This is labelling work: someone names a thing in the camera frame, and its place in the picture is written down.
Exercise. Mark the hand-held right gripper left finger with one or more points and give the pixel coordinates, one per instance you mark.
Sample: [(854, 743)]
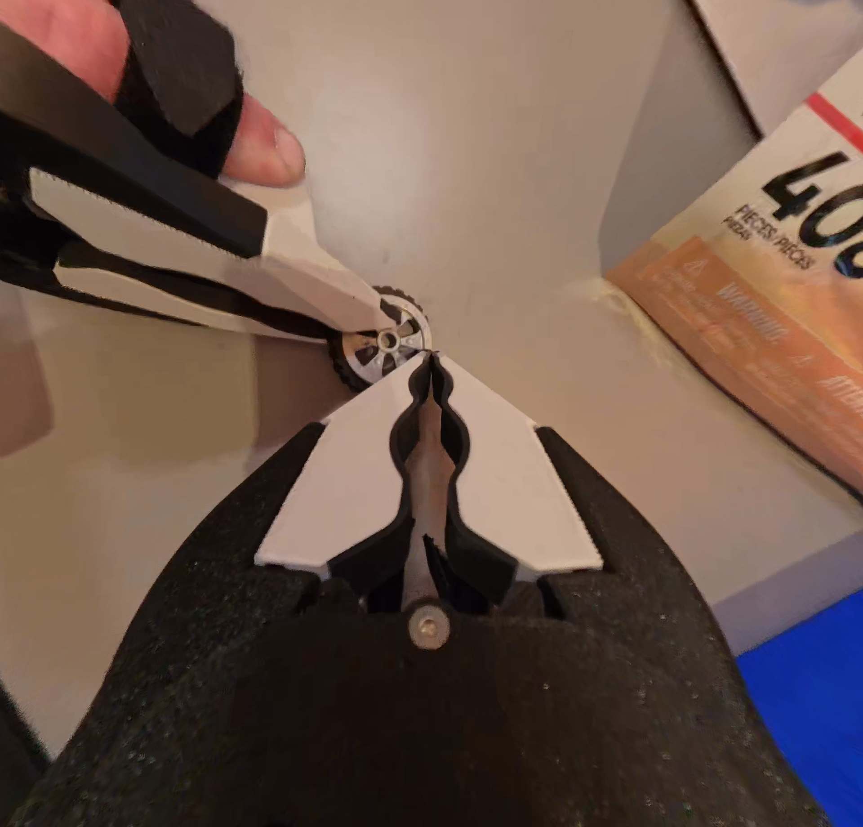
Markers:
[(337, 496)]

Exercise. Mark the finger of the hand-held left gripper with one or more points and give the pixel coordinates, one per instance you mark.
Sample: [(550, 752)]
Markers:
[(168, 297), (317, 267)]

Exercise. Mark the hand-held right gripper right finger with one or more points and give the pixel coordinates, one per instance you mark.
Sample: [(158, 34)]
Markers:
[(526, 496)]

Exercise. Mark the black toy wheel grey rim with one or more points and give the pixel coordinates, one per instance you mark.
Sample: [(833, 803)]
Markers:
[(367, 363)]

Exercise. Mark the person's left hand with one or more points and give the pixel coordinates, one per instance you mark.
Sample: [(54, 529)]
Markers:
[(54, 38)]

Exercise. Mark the blue plastic bin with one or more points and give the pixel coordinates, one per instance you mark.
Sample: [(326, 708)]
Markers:
[(809, 719)]

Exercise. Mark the black perforated mat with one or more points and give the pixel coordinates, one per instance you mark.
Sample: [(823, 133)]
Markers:
[(17, 746)]

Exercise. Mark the white rounded board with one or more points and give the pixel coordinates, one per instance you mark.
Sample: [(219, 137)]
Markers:
[(741, 31)]

